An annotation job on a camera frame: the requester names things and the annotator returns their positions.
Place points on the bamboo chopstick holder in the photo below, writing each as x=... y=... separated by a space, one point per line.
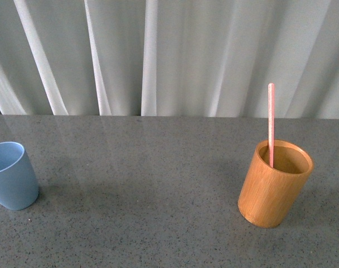
x=269 y=192

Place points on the blue plastic cup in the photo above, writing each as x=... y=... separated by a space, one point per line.
x=18 y=183

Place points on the white pleated curtain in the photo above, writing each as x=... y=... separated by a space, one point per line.
x=169 y=58

